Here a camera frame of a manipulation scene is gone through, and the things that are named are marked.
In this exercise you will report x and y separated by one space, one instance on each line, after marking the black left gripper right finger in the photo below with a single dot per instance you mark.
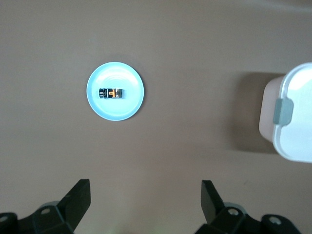
219 214

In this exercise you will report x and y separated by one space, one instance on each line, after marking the white lidded storage box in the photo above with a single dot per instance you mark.
297 109

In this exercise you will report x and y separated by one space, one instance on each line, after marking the light blue round plate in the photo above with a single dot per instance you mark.
117 109

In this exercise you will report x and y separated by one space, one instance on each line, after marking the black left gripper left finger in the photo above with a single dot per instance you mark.
70 209

